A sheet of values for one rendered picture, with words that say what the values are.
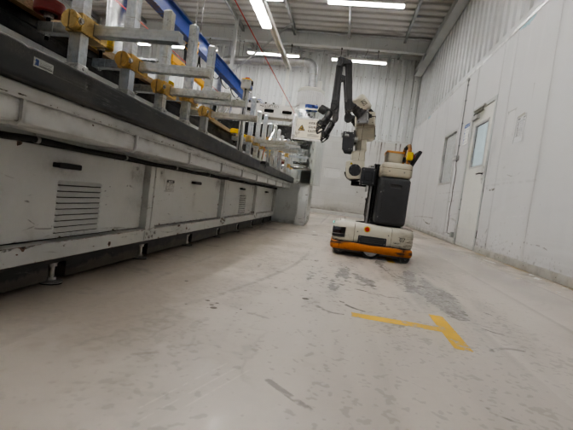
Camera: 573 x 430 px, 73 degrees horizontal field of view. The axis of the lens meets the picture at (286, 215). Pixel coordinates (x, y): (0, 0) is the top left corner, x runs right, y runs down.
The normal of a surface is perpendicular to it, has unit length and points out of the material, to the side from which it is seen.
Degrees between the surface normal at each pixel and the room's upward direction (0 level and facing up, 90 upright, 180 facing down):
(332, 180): 90
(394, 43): 90
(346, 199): 90
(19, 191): 89
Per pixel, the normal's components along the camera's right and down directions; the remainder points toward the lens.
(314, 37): -0.14, 0.04
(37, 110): 0.98, 0.14
